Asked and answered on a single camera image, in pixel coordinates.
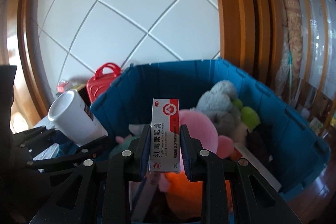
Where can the red white medicine box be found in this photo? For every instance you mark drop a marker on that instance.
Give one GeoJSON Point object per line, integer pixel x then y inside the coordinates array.
{"type": "Point", "coordinates": [165, 136]}

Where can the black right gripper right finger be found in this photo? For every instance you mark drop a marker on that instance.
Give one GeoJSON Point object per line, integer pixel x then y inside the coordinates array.
{"type": "Point", "coordinates": [251, 199]}

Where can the green and white plush toy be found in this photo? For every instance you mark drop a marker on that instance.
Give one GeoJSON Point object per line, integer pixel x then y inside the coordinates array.
{"type": "Point", "coordinates": [246, 120]}

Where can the grey fluffy rabbit plush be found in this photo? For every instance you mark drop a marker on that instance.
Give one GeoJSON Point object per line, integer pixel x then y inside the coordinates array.
{"type": "Point", "coordinates": [218, 105]}

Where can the white plastic jar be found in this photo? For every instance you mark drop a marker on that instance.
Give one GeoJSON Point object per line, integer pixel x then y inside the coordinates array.
{"type": "Point", "coordinates": [73, 118]}

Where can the pink pig plush orange dress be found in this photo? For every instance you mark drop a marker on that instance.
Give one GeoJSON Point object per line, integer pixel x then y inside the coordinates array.
{"type": "Point", "coordinates": [199, 189]}

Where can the long white medicine box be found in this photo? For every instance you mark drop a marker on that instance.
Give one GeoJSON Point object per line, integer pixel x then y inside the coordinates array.
{"type": "Point", "coordinates": [246, 154]}

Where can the pink tissue pack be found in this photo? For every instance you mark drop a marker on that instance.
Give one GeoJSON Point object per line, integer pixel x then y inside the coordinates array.
{"type": "Point", "coordinates": [65, 85]}

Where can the blue plastic storage bin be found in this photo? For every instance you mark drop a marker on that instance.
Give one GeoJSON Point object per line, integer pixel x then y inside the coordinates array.
{"type": "Point", "coordinates": [300, 155]}

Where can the wooden headboard frame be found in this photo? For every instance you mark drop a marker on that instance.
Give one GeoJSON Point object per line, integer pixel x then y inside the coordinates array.
{"type": "Point", "coordinates": [251, 36]}

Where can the red plastic carry case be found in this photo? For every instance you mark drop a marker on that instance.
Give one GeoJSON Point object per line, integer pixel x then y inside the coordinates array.
{"type": "Point", "coordinates": [102, 80]}

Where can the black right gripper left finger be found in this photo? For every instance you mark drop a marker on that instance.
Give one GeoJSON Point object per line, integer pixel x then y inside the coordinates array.
{"type": "Point", "coordinates": [98, 192]}

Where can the patterned curtain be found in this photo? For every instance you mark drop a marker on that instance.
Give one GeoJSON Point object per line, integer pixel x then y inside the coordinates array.
{"type": "Point", "coordinates": [289, 47]}

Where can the teal dressed pig plush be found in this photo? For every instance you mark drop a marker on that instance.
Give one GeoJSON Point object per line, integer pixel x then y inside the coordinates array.
{"type": "Point", "coordinates": [123, 143]}

